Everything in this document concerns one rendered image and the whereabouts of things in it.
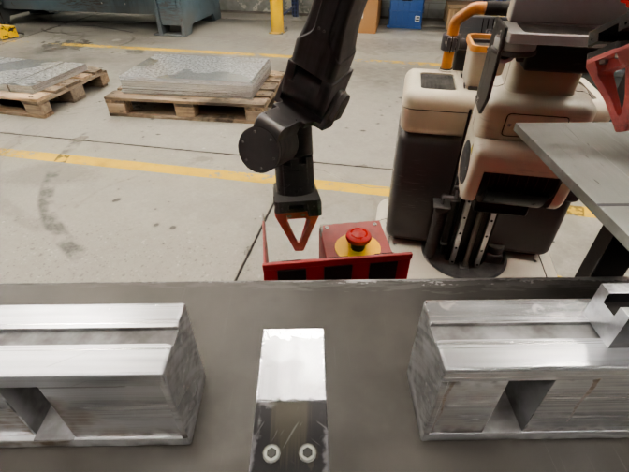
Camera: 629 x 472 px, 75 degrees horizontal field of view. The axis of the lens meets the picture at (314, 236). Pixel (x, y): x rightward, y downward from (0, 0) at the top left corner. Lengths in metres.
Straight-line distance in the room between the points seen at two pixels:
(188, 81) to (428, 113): 2.29
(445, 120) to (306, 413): 1.09
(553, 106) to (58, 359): 0.92
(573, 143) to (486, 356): 0.30
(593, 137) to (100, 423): 0.54
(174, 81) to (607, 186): 3.06
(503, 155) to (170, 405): 0.82
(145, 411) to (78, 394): 0.04
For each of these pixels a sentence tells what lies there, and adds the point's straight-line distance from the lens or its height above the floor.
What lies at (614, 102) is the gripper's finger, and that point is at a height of 1.05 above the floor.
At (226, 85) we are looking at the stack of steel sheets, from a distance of 3.14.
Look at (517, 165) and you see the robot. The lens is 0.99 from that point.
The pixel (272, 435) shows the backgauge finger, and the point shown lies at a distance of 0.21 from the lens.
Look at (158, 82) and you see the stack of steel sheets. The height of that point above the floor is 0.23.
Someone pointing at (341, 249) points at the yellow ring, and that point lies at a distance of 0.64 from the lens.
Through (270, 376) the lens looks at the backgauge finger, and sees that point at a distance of 0.22.
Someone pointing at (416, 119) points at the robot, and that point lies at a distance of 1.23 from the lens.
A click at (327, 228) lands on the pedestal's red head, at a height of 0.78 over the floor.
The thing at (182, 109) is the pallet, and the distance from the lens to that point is 3.23.
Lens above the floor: 1.19
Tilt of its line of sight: 38 degrees down
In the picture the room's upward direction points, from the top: straight up
